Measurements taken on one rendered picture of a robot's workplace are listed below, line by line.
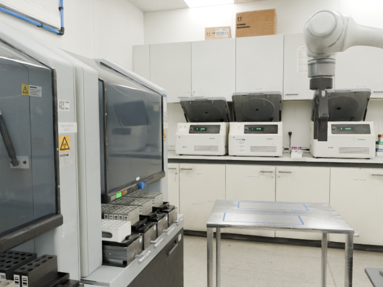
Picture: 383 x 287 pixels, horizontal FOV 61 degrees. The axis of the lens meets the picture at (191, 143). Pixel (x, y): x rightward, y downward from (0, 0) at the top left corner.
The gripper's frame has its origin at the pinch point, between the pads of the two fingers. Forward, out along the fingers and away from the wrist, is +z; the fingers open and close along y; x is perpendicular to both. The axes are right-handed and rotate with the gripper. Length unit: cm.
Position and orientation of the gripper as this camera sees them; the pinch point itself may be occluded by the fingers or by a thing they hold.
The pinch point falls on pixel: (320, 136)
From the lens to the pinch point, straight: 122.5
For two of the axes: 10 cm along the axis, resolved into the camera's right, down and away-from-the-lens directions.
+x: -9.7, -0.1, 2.6
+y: 2.6, -0.6, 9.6
